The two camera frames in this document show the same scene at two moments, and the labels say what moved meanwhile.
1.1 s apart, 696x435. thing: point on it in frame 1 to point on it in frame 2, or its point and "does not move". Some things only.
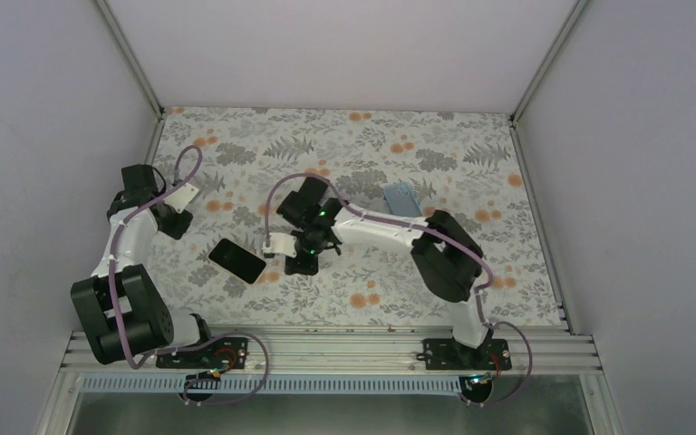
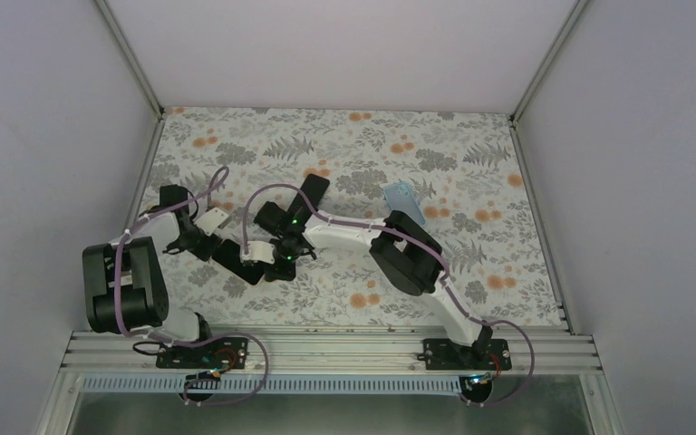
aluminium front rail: [512, 351] does not move
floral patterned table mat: [356, 218] does not move
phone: [401, 200] does not move
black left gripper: [178, 230] to [205, 253]
